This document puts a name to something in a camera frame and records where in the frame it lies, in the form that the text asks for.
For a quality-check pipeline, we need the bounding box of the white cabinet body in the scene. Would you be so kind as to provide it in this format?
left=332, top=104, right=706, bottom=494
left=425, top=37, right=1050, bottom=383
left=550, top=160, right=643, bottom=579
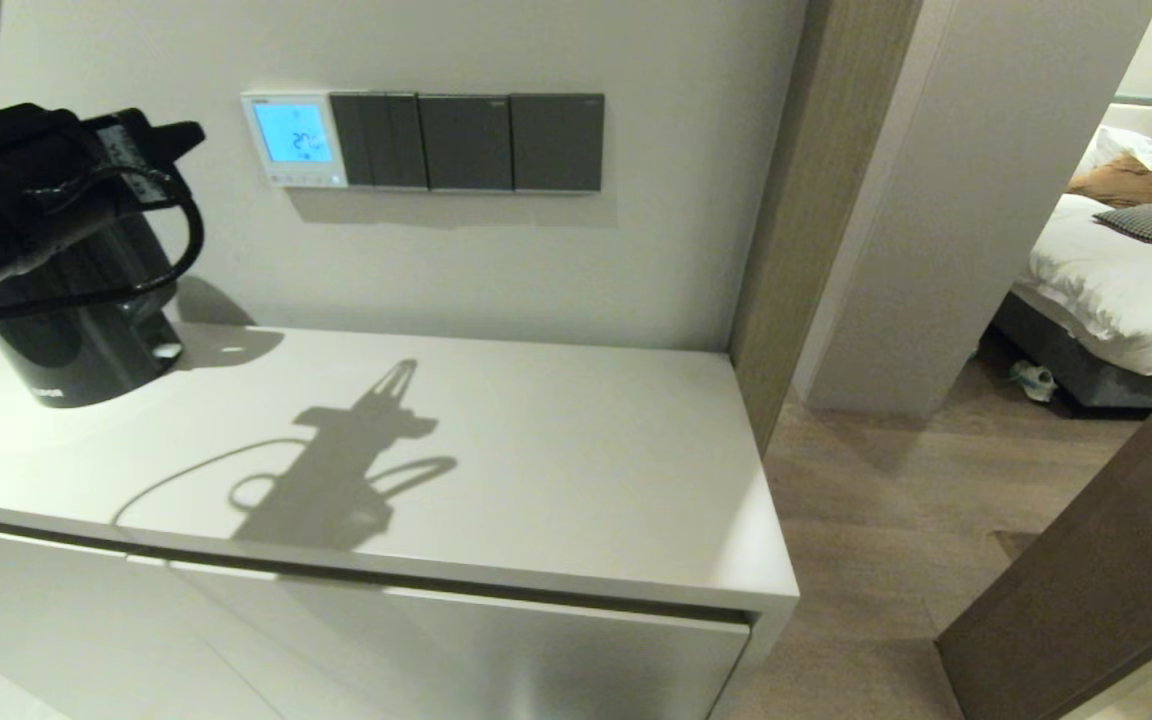
left=0, top=320, right=801, bottom=720

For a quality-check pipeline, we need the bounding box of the black electric kettle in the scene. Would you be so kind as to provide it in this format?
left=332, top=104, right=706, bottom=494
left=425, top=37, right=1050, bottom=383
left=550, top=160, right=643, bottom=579
left=0, top=215, right=185, bottom=409

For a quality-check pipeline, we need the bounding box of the white wall thermostat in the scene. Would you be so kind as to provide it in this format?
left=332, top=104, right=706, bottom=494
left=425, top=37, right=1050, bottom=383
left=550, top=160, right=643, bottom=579
left=241, top=91, right=349, bottom=190

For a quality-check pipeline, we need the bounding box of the bed with white duvet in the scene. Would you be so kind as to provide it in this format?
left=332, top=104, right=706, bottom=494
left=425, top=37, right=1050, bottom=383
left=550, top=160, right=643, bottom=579
left=991, top=190, right=1152, bottom=411

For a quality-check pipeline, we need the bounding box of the wooden door frame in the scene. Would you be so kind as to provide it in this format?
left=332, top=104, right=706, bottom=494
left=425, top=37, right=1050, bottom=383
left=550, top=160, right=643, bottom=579
left=728, top=0, right=925, bottom=456

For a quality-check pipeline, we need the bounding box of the dark grey square panel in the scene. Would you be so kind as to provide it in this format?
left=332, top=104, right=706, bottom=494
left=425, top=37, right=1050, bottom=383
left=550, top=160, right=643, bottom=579
left=418, top=94, right=515, bottom=192
left=509, top=93, right=605, bottom=193

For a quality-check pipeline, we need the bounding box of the brown wooden door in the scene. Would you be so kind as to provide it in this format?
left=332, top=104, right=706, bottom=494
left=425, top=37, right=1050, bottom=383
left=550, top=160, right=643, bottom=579
left=936, top=340, right=1152, bottom=720

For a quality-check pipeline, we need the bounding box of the thick black gripper cable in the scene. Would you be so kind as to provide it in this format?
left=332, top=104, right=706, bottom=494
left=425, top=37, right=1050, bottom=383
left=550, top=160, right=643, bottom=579
left=0, top=165, right=207, bottom=339

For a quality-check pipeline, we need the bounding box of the grey triple rocker wall switch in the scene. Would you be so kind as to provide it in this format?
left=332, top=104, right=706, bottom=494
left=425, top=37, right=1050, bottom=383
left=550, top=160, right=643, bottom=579
left=329, top=92, right=430, bottom=190

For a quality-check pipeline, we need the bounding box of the brown cushion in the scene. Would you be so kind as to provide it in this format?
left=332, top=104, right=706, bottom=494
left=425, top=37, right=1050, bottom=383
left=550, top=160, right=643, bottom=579
left=1066, top=152, right=1152, bottom=210

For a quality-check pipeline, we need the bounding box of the light shoe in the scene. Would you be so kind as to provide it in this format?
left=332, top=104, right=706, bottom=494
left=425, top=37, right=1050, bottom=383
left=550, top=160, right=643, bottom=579
left=1009, top=360, right=1057, bottom=403

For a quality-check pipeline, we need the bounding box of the small white pillow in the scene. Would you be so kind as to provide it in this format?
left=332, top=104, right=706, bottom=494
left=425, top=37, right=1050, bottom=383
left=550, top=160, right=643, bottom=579
left=1076, top=125, right=1152, bottom=181

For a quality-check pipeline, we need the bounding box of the wide white cabinet door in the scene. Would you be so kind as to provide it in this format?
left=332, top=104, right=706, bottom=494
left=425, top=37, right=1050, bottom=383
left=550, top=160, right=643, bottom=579
left=126, top=553, right=751, bottom=720

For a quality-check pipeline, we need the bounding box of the narrow white cabinet door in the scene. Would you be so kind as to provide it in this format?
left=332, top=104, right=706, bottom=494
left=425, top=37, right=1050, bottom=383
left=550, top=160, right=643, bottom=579
left=0, top=518, right=287, bottom=720

